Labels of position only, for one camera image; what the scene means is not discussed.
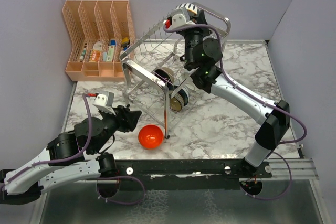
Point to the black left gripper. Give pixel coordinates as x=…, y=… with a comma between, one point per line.
x=126, y=118

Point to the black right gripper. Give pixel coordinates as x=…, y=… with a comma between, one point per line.
x=203, y=31

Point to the red bowl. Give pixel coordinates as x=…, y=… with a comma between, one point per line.
x=150, y=136

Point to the white bowl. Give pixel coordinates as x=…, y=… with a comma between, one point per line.
x=186, y=80

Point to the beige speckled bowl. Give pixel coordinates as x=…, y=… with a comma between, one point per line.
x=192, y=9

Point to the dark patterned cream-inside bowl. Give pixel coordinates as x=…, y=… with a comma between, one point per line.
x=180, y=100

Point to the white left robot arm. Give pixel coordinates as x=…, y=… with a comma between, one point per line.
x=74, y=155

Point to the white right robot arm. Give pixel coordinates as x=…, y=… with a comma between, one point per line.
x=273, y=117

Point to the orange white packet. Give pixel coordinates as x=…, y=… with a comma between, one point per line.
x=96, y=51

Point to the white blue tube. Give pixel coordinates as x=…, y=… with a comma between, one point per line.
x=111, y=51

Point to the cream bottle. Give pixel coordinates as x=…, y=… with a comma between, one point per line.
x=125, y=44

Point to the small green white tube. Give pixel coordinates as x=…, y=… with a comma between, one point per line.
x=83, y=54

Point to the peach plastic file organizer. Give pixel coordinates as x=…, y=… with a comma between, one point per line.
x=90, y=21

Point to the steel wire dish rack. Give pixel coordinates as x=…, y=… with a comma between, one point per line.
x=157, y=49

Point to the black aluminium frame rail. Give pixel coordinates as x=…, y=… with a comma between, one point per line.
x=176, y=174

